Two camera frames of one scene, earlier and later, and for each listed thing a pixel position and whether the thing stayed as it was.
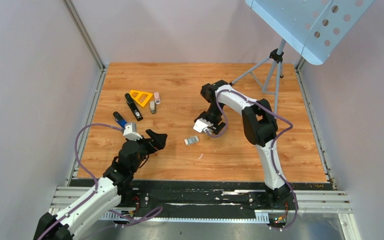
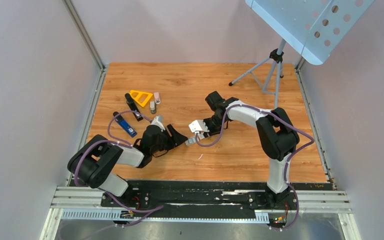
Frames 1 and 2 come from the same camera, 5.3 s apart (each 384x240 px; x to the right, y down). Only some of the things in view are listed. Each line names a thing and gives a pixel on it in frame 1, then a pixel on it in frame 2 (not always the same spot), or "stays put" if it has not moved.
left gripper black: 159,139 to 178,138
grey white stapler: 153,107 stays put
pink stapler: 157,98 stays put
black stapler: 133,107 stays put
